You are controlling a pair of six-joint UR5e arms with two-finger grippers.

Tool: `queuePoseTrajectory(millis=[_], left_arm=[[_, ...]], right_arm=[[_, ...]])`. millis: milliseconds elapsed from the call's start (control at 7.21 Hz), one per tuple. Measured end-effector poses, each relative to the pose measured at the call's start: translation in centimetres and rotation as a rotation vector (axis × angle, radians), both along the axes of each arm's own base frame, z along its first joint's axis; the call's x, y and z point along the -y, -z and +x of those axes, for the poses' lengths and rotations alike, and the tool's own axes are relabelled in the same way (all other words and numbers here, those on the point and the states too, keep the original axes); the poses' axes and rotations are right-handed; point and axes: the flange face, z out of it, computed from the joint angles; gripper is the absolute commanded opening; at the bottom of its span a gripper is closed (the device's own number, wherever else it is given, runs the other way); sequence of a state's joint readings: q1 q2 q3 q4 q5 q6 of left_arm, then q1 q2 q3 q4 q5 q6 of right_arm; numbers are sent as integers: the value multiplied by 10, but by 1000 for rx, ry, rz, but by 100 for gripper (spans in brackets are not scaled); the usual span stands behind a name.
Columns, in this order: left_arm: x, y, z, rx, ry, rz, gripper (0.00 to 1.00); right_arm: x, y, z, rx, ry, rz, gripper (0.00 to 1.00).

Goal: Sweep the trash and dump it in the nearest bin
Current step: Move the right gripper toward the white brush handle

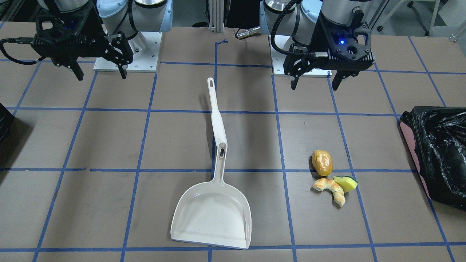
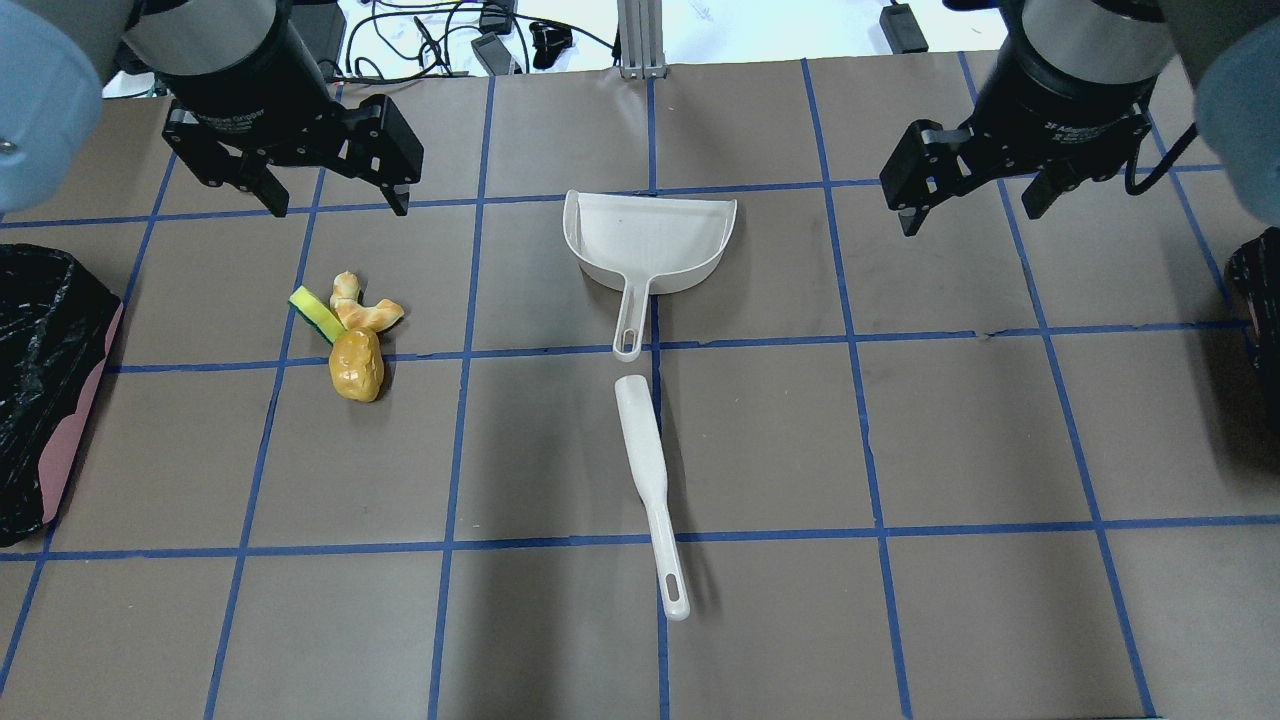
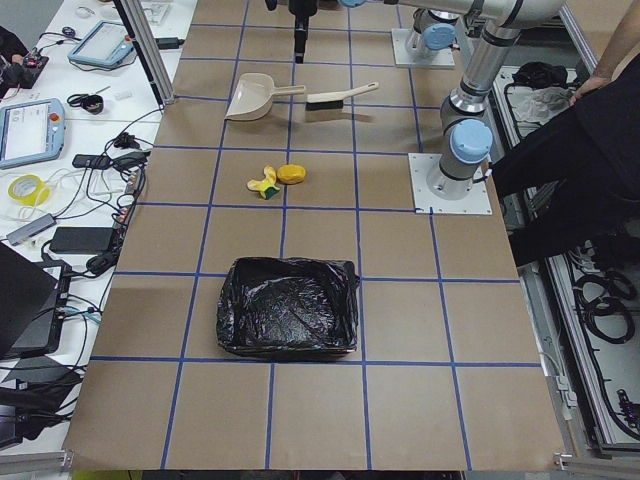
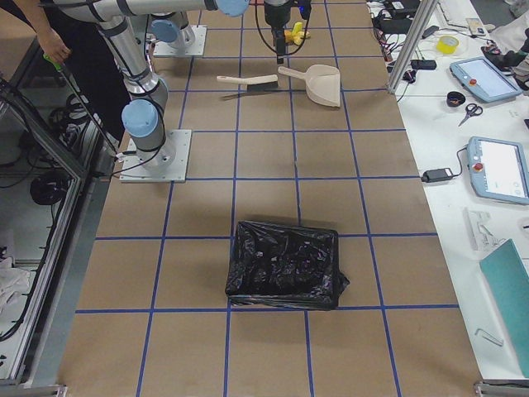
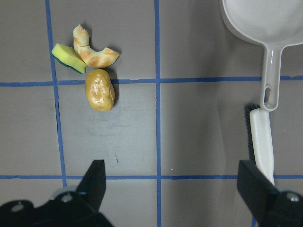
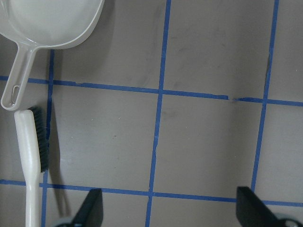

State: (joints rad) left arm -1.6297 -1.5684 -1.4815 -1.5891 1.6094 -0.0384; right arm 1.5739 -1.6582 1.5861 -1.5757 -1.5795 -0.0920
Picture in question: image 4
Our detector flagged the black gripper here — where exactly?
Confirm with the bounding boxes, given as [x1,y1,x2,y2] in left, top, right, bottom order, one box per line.
[264,0,293,64]

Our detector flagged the beige hand brush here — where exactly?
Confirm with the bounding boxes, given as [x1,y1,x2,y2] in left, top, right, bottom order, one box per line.
[217,74,279,92]

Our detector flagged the beige plastic dustpan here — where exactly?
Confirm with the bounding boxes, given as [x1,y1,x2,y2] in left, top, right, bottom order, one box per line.
[278,65,341,108]

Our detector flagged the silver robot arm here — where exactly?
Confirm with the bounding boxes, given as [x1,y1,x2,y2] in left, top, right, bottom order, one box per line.
[41,0,250,119]
[150,12,195,49]

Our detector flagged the black lined trash bin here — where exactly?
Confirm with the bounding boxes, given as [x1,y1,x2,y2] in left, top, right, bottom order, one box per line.
[225,221,350,310]

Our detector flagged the person's hand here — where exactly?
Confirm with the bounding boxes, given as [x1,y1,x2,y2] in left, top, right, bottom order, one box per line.
[36,27,71,64]

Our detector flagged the yellow tape roll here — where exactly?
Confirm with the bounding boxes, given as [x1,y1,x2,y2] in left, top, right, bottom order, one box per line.
[436,35,460,55]

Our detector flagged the upper teach pendant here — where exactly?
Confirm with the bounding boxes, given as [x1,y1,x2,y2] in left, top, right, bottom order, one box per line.
[449,56,522,103]

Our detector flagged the teach pendant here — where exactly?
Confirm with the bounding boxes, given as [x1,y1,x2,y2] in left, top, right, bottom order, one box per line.
[466,136,528,205]
[449,56,522,103]

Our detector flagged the black power adapter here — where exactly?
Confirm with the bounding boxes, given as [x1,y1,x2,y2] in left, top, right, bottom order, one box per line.
[421,168,455,183]

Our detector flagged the black scissors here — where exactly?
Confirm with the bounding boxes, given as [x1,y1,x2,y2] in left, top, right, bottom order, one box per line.
[459,103,483,127]

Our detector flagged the lower teach pendant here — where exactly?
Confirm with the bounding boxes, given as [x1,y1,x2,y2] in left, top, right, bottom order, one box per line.
[466,136,528,205]

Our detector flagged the metal allen key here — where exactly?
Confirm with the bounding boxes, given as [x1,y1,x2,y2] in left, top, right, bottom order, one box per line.
[474,328,504,347]

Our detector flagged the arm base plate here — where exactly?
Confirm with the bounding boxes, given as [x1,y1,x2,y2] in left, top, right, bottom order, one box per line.
[153,25,207,58]
[119,130,192,183]

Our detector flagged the aluminium frame post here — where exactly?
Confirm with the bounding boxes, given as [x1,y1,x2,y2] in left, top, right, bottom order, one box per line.
[387,0,437,93]

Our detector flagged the green handled stick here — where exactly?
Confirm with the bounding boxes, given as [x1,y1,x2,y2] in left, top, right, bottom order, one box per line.
[43,54,117,155]

